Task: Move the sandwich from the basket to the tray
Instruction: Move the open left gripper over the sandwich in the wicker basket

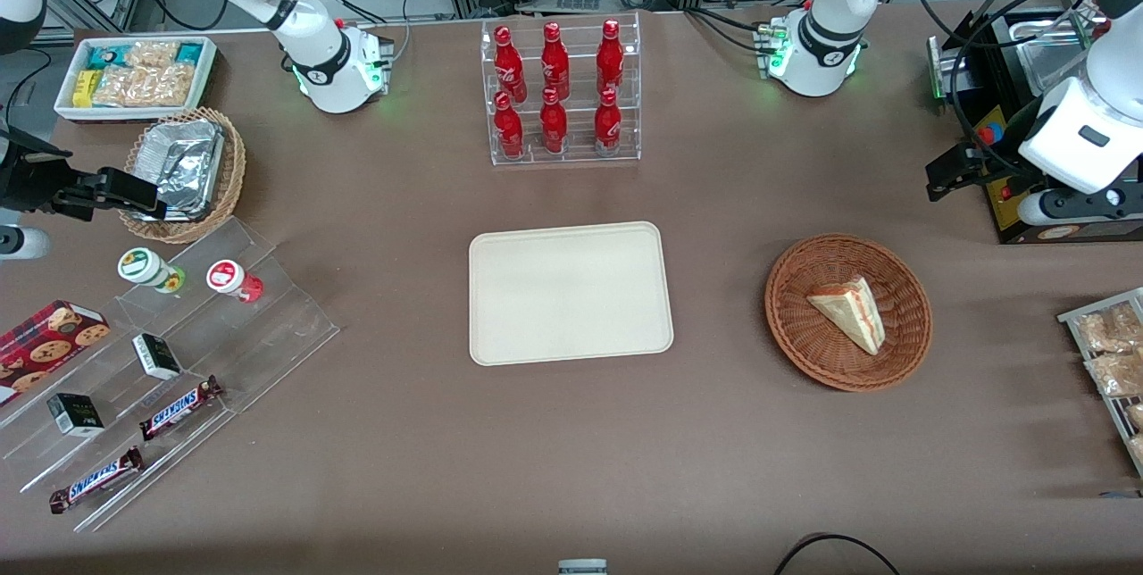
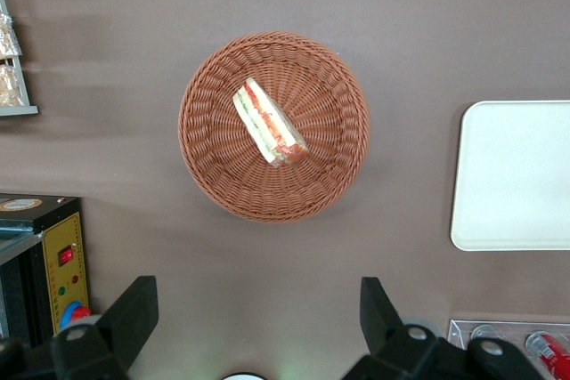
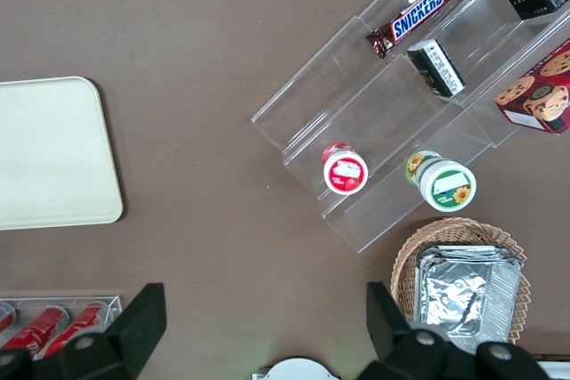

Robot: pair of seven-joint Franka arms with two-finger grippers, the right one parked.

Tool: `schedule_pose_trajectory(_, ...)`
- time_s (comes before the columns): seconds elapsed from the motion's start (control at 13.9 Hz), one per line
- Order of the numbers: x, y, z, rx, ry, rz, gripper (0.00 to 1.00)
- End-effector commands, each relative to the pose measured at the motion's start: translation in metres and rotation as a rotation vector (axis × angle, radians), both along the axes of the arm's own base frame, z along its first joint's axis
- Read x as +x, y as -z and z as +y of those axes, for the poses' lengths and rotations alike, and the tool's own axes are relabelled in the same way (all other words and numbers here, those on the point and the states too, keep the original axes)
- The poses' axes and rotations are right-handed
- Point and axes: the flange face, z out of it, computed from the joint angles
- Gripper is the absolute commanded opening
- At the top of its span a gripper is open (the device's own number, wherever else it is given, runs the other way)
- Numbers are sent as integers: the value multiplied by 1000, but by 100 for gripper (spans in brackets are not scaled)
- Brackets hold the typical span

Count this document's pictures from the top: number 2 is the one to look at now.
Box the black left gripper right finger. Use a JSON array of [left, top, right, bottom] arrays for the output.
[[342, 277, 469, 380]]

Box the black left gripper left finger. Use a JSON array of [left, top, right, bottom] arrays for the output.
[[50, 276, 159, 380]]

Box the triangular sandwich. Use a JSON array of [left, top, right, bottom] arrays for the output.
[[232, 77, 310, 169]]

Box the round brown wicker basket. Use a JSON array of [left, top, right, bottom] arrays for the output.
[[177, 31, 371, 224]]

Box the cream plastic tray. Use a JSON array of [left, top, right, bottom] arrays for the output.
[[450, 100, 570, 252]]

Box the clear acrylic can holder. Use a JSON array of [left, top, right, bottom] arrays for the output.
[[447, 319, 570, 370]]

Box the silver-topped soda can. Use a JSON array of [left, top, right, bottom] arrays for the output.
[[470, 324, 502, 344]]

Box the black oven with yellow panel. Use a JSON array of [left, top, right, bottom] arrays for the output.
[[0, 192, 93, 346]]

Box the red soda can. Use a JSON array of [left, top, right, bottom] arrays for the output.
[[525, 330, 570, 380]]

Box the grey display shelf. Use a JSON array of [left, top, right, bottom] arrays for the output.
[[0, 0, 40, 117]]

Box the clear bag of snacks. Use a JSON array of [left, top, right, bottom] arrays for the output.
[[0, 12, 23, 61], [0, 63, 26, 108]]

